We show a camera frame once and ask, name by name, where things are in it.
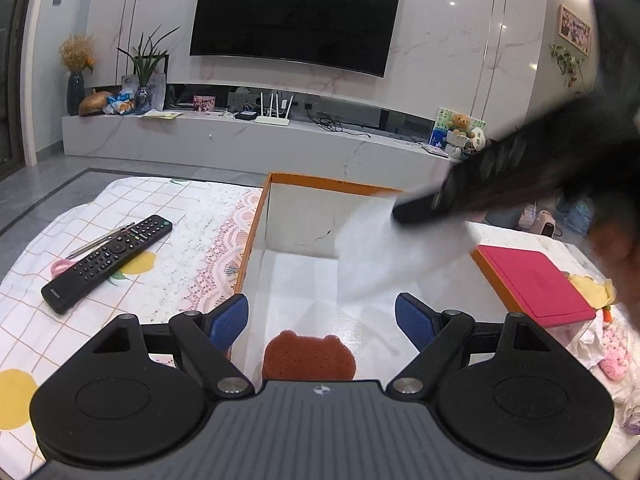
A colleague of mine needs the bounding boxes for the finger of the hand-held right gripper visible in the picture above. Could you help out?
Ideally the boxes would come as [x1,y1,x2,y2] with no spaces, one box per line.
[391,159,501,227]

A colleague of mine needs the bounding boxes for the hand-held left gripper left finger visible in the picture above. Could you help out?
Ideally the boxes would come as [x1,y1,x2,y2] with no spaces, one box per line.
[90,293,254,400]

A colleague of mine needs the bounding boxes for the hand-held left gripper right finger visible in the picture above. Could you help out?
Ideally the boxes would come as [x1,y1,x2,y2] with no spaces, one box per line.
[387,292,551,399]

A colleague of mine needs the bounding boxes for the orange storage box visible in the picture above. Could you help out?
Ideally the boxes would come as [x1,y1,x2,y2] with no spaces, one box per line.
[232,172,482,396]

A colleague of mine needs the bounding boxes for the yellow cloth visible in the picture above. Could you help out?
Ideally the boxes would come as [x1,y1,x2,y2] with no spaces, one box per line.
[567,272,617,311]

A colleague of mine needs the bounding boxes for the hanging green plant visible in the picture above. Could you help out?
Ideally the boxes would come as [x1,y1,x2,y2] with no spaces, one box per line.
[550,44,586,94]

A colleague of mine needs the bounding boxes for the brown bear-shaped plush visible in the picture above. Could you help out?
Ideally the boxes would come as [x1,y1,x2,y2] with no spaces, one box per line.
[262,330,357,382]

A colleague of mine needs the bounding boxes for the brown teddy bear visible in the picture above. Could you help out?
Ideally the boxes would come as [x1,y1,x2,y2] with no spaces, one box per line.
[445,112,488,159]

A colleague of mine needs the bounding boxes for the pink lid clear container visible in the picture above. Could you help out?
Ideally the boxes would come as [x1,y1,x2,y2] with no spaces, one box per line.
[471,244,598,331]

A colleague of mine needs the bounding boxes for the black remote control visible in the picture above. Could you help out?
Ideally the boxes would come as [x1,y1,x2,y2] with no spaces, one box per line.
[41,215,173,316]

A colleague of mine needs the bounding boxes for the silver pen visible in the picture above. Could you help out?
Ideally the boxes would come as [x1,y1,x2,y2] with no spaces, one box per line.
[65,221,136,260]

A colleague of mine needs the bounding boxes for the white marble TV cabinet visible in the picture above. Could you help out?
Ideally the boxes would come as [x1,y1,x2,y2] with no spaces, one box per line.
[61,109,467,182]

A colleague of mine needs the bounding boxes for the white router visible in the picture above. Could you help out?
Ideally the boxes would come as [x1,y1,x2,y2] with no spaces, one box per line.
[255,92,292,126]

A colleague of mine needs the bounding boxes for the pink scissors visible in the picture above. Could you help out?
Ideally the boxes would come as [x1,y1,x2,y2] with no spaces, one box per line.
[50,258,84,277]

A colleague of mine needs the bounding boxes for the pink knitted toy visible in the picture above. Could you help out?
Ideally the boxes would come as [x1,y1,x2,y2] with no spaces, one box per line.
[597,325,634,382]

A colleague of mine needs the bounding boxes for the black television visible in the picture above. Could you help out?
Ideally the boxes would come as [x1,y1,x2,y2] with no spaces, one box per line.
[189,0,404,79]

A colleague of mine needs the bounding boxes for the glass vase with green plant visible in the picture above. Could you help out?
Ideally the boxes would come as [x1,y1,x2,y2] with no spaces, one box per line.
[117,26,181,115]

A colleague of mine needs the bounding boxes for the blue snack bag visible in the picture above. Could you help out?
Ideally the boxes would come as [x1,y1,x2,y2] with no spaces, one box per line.
[102,89,136,115]

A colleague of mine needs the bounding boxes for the brown gourd ornament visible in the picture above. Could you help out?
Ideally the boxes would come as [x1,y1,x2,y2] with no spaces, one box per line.
[79,89,115,117]

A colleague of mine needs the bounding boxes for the dark vase with dried flowers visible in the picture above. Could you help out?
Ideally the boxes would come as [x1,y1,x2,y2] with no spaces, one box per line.
[59,34,97,117]

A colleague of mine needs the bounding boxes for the framed wall picture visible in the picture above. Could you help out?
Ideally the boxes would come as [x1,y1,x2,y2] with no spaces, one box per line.
[557,4,593,56]

